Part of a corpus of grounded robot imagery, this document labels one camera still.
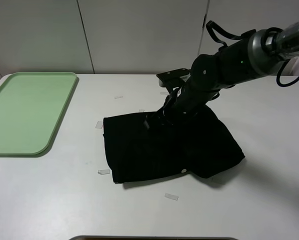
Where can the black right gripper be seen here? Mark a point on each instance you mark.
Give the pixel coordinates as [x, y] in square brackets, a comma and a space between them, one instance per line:
[167, 115]

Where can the black short sleeve t-shirt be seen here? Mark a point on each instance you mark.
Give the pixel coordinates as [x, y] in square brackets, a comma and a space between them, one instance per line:
[204, 146]

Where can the light green plastic tray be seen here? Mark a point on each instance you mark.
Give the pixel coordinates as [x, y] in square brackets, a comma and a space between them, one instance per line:
[32, 108]

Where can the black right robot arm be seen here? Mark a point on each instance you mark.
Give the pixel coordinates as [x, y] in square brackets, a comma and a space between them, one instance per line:
[241, 58]

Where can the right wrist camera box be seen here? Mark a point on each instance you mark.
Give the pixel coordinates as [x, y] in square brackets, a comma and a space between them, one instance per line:
[173, 78]

